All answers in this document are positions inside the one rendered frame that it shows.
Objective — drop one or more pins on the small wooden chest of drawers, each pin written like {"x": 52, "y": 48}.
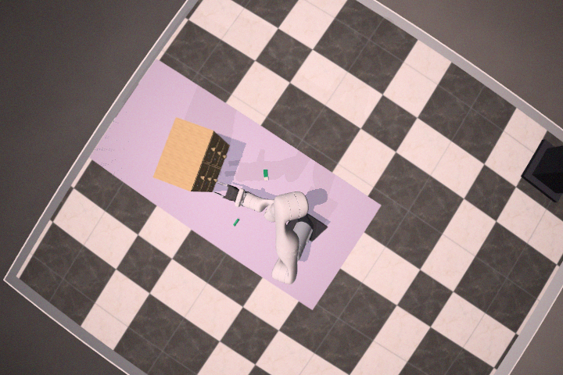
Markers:
{"x": 183, "y": 154}

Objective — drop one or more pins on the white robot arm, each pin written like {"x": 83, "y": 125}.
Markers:
{"x": 281, "y": 209}

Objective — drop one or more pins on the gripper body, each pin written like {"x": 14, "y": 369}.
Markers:
{"x": 239, "y": 196}

